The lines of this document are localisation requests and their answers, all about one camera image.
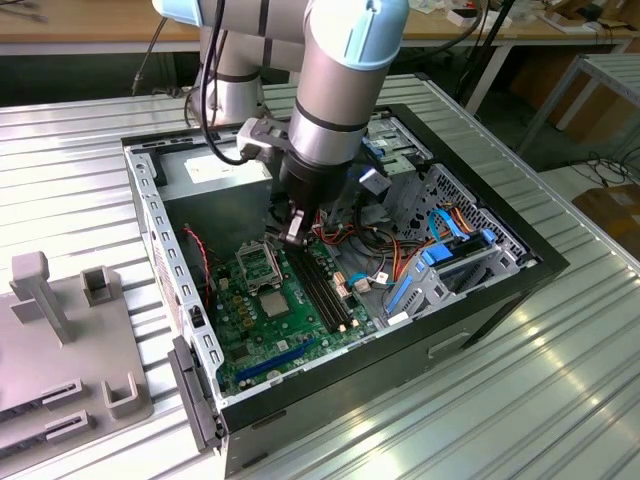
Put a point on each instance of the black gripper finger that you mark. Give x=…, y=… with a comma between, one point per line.
x=286, y=234
x=301, y=242

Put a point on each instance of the silver CPU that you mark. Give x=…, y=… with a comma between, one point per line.
x=275, y=306

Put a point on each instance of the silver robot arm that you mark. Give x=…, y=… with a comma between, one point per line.
x=340, y=85

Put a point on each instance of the CPU socket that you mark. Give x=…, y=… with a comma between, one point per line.
x=253, y=306

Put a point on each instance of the black RAM slot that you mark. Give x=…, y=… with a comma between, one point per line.
x=317, y=295
x=324, y=295
x=311, y=295
x=330, y=295

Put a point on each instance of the grey power supply unit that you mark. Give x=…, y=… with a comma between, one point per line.
x=215, y=215

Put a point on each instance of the metal drive cage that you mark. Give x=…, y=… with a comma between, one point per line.
x=400, y=150

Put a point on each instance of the green motherboard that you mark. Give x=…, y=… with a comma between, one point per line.
x=287, y=350

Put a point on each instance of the blue expansion slot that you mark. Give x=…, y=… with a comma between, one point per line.
x=274, y=360

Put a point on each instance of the perforated metal disk bay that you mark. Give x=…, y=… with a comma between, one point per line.
x=445, y=182

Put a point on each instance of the hard disk in blue carrier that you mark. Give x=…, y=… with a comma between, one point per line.
x=435, y=257

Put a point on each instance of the black open PC case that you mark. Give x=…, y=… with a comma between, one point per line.
x=350, y=395

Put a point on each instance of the white flat box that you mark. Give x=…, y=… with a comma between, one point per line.
x=470, y=19

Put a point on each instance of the grey parts rack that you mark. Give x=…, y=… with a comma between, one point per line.
x=75, y=350

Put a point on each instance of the wooden desk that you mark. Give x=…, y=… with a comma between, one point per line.
x=75, y=25

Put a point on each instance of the cardboard box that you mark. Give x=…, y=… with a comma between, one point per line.
x=615, y=220
x=595, y=117

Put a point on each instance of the metal slat shelf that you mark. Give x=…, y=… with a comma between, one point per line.
x=620, y=70

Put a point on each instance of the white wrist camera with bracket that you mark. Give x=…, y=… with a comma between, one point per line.
x=375, y=180

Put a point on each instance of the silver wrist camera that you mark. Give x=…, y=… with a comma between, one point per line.
x=250, y=142

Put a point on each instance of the blue plastic rail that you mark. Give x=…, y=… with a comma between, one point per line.
x=397, y=297

